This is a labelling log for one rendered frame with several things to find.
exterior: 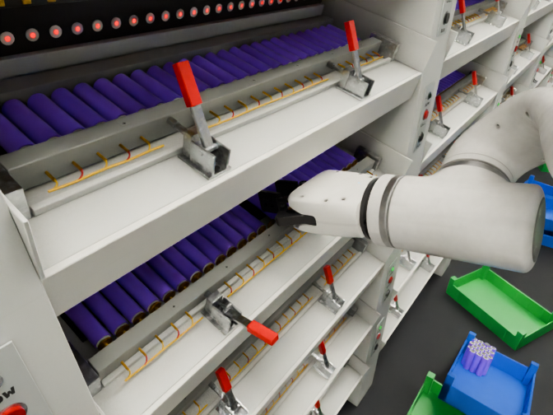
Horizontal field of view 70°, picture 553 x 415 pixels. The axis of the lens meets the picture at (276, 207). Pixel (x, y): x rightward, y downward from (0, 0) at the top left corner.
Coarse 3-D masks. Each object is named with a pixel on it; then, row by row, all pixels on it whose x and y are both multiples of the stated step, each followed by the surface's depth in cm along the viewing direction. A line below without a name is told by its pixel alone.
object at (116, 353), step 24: (360, 168) 71; (264, 240) 53; (240, 264) 50; (264, 264) 52; (192, 288) 46; (216, 288) 48; (168, 312) 43; (120, 336) 40; (144, 336) 40; (96, 360) 38; (120, 360) 39
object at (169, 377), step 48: (336, 144) 79; (384, 144) 73; (288, 240) 58; (336, 240) 60; (240, 288) 50; (288, 288) 52; (192, 336) 44; (240, 336) 47; (96, 384) 37; (144, 384) 39; (192, 384) 43
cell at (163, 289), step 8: (144, 264) 47; (136, 272) 47; (144, 272) 46; (152, 272) 47; (144, 280) 46; (152, 280) 46; (160, 280) 46; (152, 288) 46; (160, 288) 45; (168, 288) 45; (160, 296) 45
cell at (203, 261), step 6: (180, 240) 51; (186, 240) 51; (174, 246) 51; (180, 246) 51; (186, 246) 50; (192, 246) 51; (180, 252) 51; (186, 252) 50; (192, 252) 50; (198, 252) 50; (186, 258) 50; (192, 258) 50; (198, 258) 50; (204, 258) 50; (198, 264) 49; (204, 264) 49
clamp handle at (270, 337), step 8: (224, 312) 45; (232, 312) 45; (240, 320) 43; (248, 320) 43; (248, 328) 42; (256, 328) 42; (264, 328) 42; (256, 336) 42; (264, 336) 41; (272, 336) 41; (272, 344) 41
